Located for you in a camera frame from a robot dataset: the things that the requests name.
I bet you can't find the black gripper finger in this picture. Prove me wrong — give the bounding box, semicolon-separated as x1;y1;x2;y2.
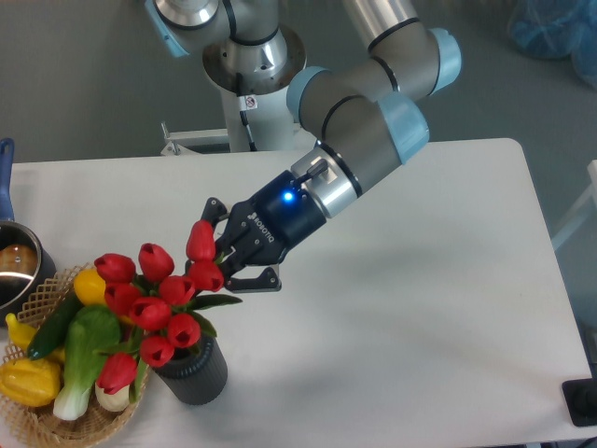
201;197;231;233
225;267;282;292

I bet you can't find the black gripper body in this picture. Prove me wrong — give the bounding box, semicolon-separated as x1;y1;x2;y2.
215;171;326;276

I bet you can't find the red tulip bouquet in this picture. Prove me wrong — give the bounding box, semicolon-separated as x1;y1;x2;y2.
94;220;239;394

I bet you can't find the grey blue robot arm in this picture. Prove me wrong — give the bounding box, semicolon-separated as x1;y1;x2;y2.
145;1;462;292

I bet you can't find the dark grey ribbed vase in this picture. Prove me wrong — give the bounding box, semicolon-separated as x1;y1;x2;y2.
153;336;228;405

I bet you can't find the yellow squash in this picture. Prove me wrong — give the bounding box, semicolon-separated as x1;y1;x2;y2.
73;269;132;326

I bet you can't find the green bok choy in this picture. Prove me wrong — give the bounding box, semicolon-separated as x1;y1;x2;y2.
53;305;121;421

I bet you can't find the white garlic bulb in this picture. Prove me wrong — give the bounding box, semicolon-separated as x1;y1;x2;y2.
95;385;130;413

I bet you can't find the green cucumber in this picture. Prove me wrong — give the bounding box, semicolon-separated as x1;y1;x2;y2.
26;290;83;360

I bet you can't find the small yellow gourd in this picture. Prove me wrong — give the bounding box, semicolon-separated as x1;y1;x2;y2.
5;313;65;365

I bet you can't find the yellow ribbed pumpkin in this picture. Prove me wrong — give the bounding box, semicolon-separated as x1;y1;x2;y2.
1;357;62;407

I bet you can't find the woven wicker basket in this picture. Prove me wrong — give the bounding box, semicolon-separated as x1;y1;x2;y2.
1;263;147;447

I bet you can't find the black device at edge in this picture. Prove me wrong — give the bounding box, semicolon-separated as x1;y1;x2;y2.
562;378;596;427

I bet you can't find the blue plastic bag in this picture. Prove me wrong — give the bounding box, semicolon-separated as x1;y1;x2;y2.
507;1;596;88

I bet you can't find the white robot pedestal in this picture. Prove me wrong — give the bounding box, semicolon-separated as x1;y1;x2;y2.
160;27;318;157

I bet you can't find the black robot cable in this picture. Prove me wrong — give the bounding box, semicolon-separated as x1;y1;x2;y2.
235;72;258;152

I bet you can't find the blue handled saucepan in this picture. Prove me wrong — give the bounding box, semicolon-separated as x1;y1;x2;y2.
1;138;57;326

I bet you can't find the white frame at right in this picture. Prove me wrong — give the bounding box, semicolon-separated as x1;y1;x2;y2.
551;160;596;251

